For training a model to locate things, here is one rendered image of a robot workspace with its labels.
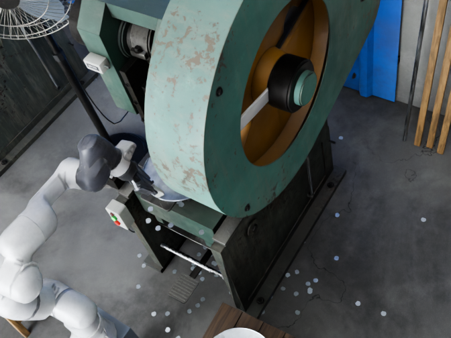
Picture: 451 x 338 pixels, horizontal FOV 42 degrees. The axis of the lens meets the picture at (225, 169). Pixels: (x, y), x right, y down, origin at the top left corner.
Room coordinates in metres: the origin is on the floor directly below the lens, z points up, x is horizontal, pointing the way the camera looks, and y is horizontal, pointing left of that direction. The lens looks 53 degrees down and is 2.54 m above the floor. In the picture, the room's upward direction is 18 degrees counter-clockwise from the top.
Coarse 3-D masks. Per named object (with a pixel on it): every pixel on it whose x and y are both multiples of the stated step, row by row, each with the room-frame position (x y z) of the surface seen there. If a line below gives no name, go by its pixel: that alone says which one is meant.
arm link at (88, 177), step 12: (84, 144) 1.28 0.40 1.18; (96, 144) 1.27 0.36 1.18; (108, 144) 1.29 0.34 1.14; (84, 156) 1.25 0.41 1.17; (96, 156) 1.24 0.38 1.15; (108, 156) 1.26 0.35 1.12; (120, 156) 1.27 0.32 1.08; (84, 168) 1.22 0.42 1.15; (96, 168) 1.21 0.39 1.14; (108, 168) 1.22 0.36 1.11; (84, 180) 1.19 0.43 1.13; (96, 180) 1.18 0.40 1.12
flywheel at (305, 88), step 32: (320, 0) 1.36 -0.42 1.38; (320, 32) 1.36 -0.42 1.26; (256, 64) 1.15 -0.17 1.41; (288, 64) 1.12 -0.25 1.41; (320, 64) 1.32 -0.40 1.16; (256, 96) 1.11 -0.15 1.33; (288, 96) 1.05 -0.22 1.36; (256, 128) 1.11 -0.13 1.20; (288, 128) 1.20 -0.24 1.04; (256, 160) 1.09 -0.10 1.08
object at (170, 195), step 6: (150, 162) 1.46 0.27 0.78; (144, 168) 1.44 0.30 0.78; (150, 168) 1.43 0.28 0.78; (150, 174) 1.40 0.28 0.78; (156, 174) 1.39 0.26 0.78; (156, 180) 1.36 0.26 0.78; (162, 186) 1.33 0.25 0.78; (168, 192) 1.29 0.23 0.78; (174, 192) 1.28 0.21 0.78; (162, 198) 1.28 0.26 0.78; (168, 198) 1.27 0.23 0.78; (174, 198) 1.26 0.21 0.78; (180, 198) 1.25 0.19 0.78; (186, 198) 1.24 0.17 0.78
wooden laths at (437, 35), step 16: (432, 48) 1.72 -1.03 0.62; (448, 48) 1.68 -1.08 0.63; (416, 64) 1.75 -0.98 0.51; (432, 64) 1.70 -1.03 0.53; (448, 64) 1.66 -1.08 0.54; (432, 80) 1.69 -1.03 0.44; (448, 112) 1.60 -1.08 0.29; (432, 128) 1.64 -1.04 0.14; (448, 128) 1.58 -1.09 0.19; (416, 144) 1.66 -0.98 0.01; (432, 144) 1.62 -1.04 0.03
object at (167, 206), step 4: (140, 196) 1.32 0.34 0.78; (144, 196) 1.31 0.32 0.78; (148, 196) 1.30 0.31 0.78; (152, 196) 1.30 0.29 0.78; (160, 196) 1.29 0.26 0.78; (144, 200) 1.30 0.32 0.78; (148, 200) 1.29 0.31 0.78; (152, 200) 1.28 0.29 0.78; (156, 200) 1.28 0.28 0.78; (160, 200) 1.27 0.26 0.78; (188, 200) 1.32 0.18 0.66; (152, 204) 1.27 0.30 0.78; (156, 204) 1.26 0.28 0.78; (160, 204) 1.26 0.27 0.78; (164, 204) 1.25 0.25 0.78; (168, 204) 1.24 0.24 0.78; (172, 204) 1.24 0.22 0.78; (160, 208) 1.24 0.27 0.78; (164, 208) 1.23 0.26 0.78; (168, 208) 1.23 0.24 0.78
